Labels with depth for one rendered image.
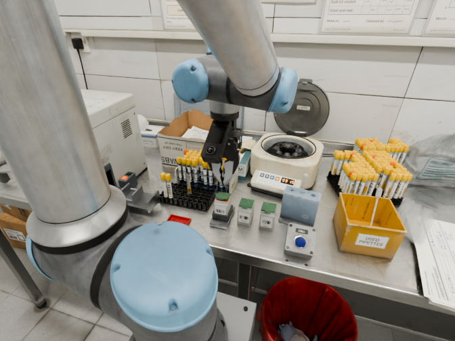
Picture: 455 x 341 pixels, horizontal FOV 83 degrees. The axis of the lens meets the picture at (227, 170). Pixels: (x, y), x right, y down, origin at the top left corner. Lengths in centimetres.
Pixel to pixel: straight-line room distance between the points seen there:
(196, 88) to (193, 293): 33
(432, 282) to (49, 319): 173
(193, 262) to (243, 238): 44
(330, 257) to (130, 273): 55
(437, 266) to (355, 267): 19
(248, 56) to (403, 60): 90
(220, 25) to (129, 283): 27
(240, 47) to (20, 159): 25
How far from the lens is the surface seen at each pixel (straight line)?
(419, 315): 156
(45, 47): 28
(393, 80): 119
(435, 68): 122
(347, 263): 75
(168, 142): 100
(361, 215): 86
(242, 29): 30
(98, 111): 85
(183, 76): 49
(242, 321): 52
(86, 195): 33
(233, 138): 65
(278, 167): 89
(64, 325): 181
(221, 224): 76
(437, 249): 88
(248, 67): 35
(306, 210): 77
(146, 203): 80
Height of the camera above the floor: 142
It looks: 32 degrees down
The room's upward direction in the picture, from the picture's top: straight up
